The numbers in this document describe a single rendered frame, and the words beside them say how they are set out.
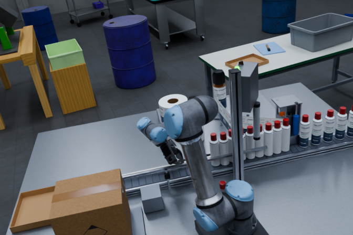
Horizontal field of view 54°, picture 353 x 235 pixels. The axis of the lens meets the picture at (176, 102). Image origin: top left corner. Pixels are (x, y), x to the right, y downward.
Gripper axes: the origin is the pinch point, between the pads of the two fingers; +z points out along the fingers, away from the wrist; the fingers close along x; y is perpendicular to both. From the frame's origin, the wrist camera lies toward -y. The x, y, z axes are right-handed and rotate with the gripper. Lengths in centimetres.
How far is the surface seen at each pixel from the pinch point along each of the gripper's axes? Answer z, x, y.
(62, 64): -27, 100, 278
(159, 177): -2.0, 14.5, 0.2
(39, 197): -32, 76, 10
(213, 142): -0.3, -21.1, -1.4
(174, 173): 2.2, 7.0, 0.0
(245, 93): -24, -50, -17
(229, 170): 19.0, -17.9, -4.7
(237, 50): 61, -78, 188
